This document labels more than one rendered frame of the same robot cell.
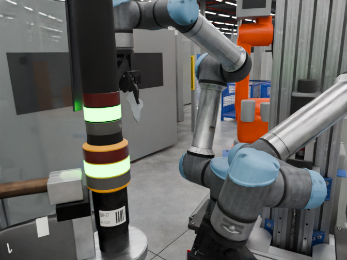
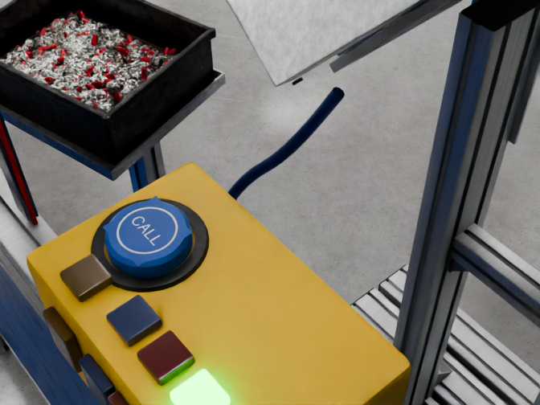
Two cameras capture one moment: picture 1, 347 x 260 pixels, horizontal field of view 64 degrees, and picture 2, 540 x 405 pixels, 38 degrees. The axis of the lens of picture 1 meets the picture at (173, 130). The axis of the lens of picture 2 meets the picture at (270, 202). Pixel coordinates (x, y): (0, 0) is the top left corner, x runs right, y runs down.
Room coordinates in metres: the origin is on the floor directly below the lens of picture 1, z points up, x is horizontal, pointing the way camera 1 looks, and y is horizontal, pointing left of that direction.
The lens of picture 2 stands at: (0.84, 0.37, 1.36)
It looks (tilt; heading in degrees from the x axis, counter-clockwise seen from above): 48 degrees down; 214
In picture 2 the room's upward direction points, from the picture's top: 1 degrees counter-clockwise
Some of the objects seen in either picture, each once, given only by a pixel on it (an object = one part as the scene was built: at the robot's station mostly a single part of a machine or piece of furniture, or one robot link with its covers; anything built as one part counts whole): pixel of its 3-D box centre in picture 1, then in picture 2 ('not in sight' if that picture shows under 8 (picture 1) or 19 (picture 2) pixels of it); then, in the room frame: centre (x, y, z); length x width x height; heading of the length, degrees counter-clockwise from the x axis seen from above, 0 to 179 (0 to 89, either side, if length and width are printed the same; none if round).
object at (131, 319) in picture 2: not in sight; (133, 320); (0.72, 0.22, 1.08); 0.02 x 0.02 x 0.01; 72
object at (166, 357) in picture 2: not in sight; (165, 357); (0.72, 0.24, 1.08); 0.02 x 0.02 x 0.01; 72
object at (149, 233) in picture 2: not in sight; (149, 239); (0.68, 0.20, 1.08); 0.04 x 0.04 x 0.02
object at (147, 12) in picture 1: (150, 15); not in sight; (0.89, 0.06, 1.78); 0.11 x 0.11 x 0.08; 44
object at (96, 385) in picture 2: not in sight; (101, 388); (0.74, 0.21, 1.04); 0.02 x 0.01 x 0.03; 72
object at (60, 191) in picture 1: (101, 214); not in sight; (0.26, 0.08, 1.50); 0.09 x 0.07 x 0.10; 107
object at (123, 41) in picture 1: (119, 42); not in sight; (0.84, 0.15, 1.70); 0.08 x 0.08 x 0.05
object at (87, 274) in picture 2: not in sight; (86, 277); (0.71, 0.19, 1.08); 0.02 x 0.02 x 0.01; 72
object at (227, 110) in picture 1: (247, 100); not in sight; (7.34, -1.97, 0.49); 1.27 x 0.88 x 0.98; 140
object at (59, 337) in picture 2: not in sight; (64, 340); (0.73, 0.18, 1.04); 0.02 x 0.01 x 0.03; 72
